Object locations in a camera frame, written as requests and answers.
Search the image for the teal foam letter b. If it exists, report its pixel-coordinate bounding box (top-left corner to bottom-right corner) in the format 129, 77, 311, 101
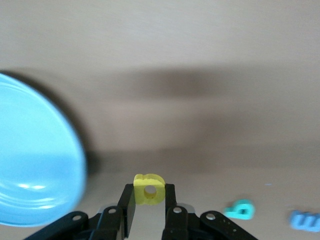
223, 198, 255, 221

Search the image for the blue round plate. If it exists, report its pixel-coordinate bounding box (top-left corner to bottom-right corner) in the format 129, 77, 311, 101
0, 72, 88, 228

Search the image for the yellow foam letter a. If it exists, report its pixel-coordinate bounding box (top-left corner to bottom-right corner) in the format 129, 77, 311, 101
133, 173, 166, 207

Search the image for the brown table cover sheet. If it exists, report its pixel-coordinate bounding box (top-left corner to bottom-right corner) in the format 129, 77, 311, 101
0, 0, 320, 240

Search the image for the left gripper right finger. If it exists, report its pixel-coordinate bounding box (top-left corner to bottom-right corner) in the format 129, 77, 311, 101
161, 183, 261, 240

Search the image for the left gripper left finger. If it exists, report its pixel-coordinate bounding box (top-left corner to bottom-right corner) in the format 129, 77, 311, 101
23, 183, 137, 240

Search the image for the blue foam letter m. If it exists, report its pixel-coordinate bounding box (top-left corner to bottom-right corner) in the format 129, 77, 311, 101
289, 209, 320, 232

